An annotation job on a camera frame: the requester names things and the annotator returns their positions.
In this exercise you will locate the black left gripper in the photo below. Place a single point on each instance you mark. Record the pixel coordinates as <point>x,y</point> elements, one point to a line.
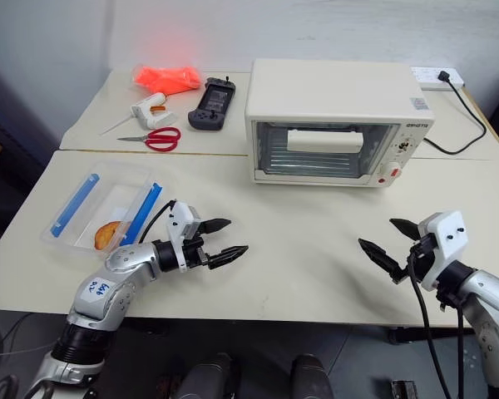
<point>194,254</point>

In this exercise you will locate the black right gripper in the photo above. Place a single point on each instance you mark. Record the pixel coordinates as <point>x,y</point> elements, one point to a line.
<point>423,257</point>

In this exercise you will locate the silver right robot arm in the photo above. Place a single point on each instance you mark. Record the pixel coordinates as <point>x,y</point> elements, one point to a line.
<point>487,300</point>

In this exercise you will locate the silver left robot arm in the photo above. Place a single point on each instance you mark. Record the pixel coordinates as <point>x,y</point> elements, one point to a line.
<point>124,262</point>

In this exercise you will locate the cream toaster oven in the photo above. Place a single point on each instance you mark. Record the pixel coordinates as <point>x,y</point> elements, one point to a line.
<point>332,93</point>

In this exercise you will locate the round brown bread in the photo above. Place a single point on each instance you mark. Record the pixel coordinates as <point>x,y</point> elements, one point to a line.
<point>106,237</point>

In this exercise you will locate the clear box with blue clips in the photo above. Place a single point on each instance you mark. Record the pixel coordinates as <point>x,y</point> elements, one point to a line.
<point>108,195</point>

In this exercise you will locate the dark rounded shape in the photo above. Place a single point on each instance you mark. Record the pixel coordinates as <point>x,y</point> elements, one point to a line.
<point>210,376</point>
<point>312,376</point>

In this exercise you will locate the black handheld controller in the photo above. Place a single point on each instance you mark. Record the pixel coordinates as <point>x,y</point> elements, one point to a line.
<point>212,104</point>

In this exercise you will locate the white glue gun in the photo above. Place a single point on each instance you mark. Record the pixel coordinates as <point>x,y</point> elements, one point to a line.
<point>149,110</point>

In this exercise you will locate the white power strip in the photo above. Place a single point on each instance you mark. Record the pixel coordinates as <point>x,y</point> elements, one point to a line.
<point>426,77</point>

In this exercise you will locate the orange plastic bag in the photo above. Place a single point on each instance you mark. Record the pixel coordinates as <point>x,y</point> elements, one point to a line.
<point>168,78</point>

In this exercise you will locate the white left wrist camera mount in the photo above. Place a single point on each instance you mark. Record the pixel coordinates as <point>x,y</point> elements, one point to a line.
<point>184,218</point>

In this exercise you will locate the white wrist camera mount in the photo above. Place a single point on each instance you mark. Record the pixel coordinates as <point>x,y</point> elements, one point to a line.
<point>449,233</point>
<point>184,218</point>

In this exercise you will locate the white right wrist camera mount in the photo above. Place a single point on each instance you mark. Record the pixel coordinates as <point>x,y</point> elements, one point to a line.
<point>449,233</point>

